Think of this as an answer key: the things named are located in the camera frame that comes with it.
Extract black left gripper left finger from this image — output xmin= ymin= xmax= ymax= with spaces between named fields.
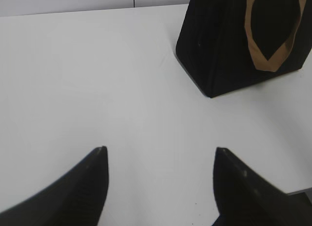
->
xmin=0 ymin=146 xmax=108 ymax=226

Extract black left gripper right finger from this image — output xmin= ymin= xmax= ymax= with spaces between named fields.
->
xmin=213 ymin=147 xmax=312 ymax=226

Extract black tote bag tan handles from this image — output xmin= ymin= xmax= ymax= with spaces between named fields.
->
xmin=175 ymin=0 xmax=312 ymax=98

